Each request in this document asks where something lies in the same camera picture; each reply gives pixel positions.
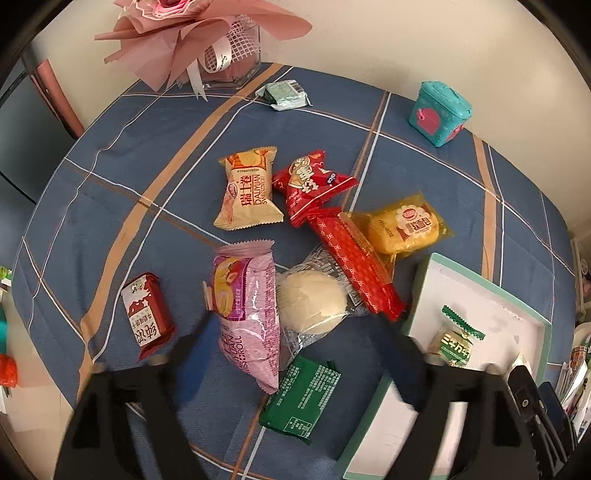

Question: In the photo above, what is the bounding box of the white box with mint rim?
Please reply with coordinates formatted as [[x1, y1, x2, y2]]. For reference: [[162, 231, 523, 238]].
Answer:
[[342, 252, 552, 480]]

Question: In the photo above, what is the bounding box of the orange plastic bag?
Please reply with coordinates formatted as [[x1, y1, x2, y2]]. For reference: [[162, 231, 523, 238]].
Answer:
[[0, 354, 18, 387]]

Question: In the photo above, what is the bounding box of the beige swiss roll packet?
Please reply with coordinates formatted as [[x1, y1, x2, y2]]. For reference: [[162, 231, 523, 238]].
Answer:
[[213, 146, 284, 230]]

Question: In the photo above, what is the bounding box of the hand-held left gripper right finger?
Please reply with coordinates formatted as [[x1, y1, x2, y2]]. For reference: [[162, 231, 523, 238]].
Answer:
[[369, 318, 541, 480]]

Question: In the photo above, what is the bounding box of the pink swiss roll packet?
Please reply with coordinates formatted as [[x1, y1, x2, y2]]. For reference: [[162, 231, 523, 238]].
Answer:
[[202, 241, 282, 394]]

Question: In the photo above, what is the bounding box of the red milk carton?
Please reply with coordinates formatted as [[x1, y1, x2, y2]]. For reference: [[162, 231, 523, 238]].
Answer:
[[120, 272, 177, 361]]

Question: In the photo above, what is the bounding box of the red patterned long packet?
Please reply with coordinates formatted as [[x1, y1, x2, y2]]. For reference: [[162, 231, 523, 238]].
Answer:
[[307, 208, 407, 322]]

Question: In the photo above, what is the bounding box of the blue plaid tablecloth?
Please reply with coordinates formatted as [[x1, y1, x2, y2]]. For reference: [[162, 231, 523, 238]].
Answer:
[[11, 65, 575, 480]]

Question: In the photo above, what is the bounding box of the teal toy box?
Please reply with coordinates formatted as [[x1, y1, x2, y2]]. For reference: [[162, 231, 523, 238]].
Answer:
[[409, 82, 472, 147]]

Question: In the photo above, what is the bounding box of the pink paper bouquet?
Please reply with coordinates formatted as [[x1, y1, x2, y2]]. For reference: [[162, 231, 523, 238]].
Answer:
[[95, 0, 313, 100]]

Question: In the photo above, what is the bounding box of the red crinkled snack packet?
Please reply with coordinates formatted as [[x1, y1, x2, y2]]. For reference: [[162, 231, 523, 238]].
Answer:
[[272, 150, 359, 228]]

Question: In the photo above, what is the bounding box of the small pale green packet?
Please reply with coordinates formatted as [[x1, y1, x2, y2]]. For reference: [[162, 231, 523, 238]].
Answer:
[[255, 80, 311, 112]]

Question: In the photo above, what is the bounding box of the yellow bread packet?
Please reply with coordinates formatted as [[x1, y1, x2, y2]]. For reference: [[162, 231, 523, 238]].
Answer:
[[339, 189, 455, 268]]

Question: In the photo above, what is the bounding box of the green white candy packet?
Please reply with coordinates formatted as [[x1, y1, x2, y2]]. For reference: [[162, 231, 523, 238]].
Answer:
[[427, 305, 486, 367]]

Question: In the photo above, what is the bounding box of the dark green packet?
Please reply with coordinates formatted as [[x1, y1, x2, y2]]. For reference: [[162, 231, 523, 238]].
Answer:
[[259, 354, 342, 446]]

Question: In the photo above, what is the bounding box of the white bun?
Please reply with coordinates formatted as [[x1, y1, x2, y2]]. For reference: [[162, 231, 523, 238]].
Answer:
[[276, 244, 370, 365]]

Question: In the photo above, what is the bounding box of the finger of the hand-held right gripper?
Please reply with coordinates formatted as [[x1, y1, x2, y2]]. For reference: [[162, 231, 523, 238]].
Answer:
[[507, 364, 568, 468], [537, 381, 579, 459]]

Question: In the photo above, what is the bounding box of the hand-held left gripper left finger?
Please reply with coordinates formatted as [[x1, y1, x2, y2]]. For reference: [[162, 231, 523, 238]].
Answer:
[[53, 318, 223, 480]]

